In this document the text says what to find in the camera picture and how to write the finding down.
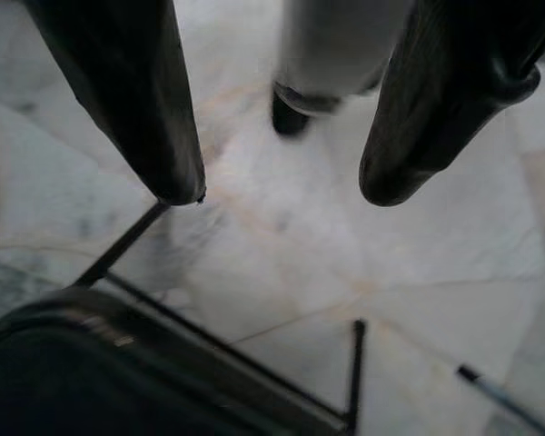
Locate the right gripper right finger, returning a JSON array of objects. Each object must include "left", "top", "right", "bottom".
[{"left": 359, "top": 0, "right": 545, "bottom": 208}]

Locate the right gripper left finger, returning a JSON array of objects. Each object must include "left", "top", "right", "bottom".
[{"left": 25, "top": 0, "right": 206, "bottom": 205}]

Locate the silver metal clothes rack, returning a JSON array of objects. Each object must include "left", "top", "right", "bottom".
[{"left": 455, "top": 364, "right": 545, "bottom": 436}]

